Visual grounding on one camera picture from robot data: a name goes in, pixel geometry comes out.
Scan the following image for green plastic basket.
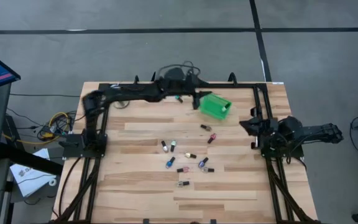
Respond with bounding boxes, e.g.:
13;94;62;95
198;92;233;121

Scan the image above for yellow floor cable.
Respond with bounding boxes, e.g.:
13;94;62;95
1;111;71;146

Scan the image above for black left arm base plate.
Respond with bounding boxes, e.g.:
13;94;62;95
59;133;108;159

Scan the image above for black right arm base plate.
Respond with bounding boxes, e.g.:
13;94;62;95
260;143;305;160

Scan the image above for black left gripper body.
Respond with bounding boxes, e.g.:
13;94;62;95
162;74;213;96

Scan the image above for black aluminium table frame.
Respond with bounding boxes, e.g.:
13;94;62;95
50;81;321;224

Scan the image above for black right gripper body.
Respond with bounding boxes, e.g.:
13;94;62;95
252;117;281;141

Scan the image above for black desk beam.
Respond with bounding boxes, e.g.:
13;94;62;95
0;142;64;176

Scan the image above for floor power box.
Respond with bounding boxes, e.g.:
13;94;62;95
40;124;57;140

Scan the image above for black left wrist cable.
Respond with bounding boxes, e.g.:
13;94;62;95
158;60;202;77

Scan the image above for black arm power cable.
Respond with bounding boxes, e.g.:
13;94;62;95
57;157;83;218

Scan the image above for papers on floor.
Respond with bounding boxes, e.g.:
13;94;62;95
9;148;57;198

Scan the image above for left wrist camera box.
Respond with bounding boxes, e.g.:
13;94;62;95
163;67;186;81

